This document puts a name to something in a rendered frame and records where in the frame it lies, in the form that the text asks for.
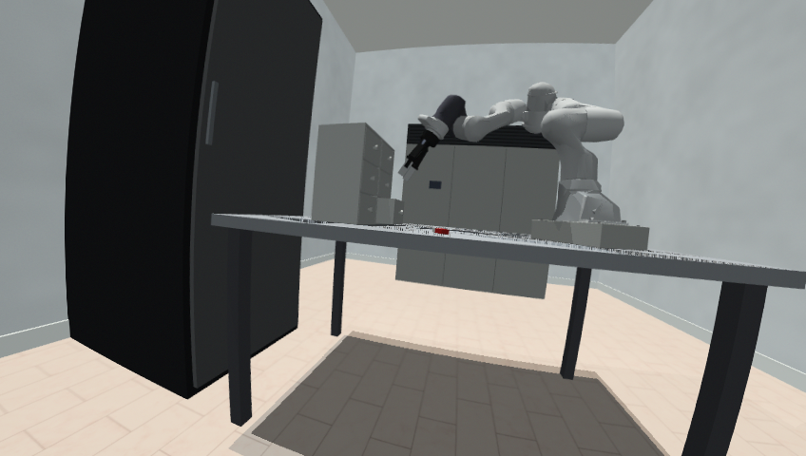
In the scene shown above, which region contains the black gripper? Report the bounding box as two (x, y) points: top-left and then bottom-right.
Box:
(398, 130), (439, 181)

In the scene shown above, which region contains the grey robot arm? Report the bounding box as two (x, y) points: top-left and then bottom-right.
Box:
(417, 83), (629, 225)

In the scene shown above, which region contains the grey drawer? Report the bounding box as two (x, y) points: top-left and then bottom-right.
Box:
(358, 193), (377, 223)
(363, 127), (382, 165)
(378, 170), (392, 198)
(360, 160), (379, 194)
(380, 142), (393, 173)
(375, 198), (405, 224)

